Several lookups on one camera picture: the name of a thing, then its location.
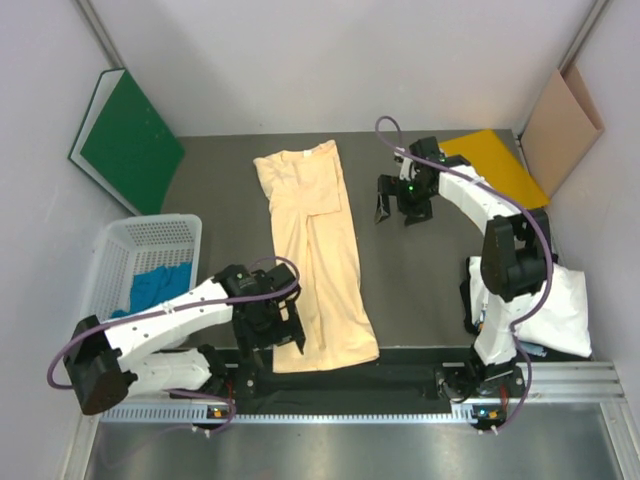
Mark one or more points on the white plastic basket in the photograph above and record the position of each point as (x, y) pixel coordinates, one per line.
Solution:
(135, 246)

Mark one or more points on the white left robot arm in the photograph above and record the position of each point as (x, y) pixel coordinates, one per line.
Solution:
(138, 355)

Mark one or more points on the cream yellow t shirt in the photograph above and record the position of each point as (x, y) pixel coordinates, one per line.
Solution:
(312, 226)

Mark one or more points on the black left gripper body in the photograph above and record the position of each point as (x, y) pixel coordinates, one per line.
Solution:
(268, 328)

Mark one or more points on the yellow plastic folder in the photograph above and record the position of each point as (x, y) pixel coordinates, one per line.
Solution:
(503, 170)

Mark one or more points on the white t shirt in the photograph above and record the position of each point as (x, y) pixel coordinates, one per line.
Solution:
(562, 323)

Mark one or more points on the perforated cable duct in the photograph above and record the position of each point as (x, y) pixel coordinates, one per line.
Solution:
(175, 412)

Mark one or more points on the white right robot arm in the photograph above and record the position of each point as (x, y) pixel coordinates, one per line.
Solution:
(516, 262)

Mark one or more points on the aluminium frame rail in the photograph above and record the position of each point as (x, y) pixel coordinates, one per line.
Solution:
(572, 380)

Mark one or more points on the green binder folder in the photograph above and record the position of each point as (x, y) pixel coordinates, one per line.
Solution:
(124, 144)

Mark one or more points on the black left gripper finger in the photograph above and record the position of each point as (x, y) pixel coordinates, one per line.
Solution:
(298, 338)
(250, 358)

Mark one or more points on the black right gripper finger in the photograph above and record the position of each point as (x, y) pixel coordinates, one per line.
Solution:
(418, 212)
(383, 210)

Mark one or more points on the blue t shirt in basket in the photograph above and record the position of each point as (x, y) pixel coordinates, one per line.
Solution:
(156, 286)

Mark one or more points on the beige cardboard folder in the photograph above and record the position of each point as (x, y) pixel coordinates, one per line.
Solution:
(562, 128)

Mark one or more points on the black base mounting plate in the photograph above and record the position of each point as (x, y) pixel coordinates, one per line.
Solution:
(398, 375)

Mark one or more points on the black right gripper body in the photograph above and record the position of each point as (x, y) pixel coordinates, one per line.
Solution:
(409, 189)

